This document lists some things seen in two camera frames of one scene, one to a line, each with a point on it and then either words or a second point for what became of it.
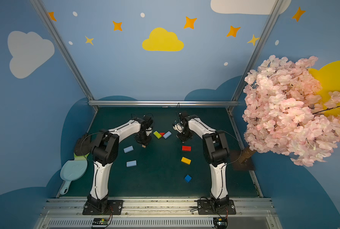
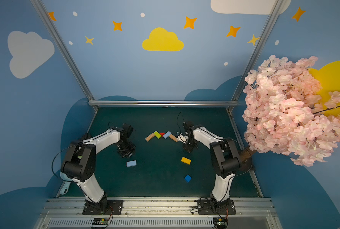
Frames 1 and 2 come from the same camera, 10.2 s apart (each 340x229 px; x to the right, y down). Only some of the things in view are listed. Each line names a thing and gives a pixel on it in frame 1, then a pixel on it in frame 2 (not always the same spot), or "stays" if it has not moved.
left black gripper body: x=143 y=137 to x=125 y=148
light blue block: x=167 y=134 stays
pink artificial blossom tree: x=284 y=109 stays
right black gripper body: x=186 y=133 to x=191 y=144
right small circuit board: x=220 y=223 stays
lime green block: x=157 y=134 stays
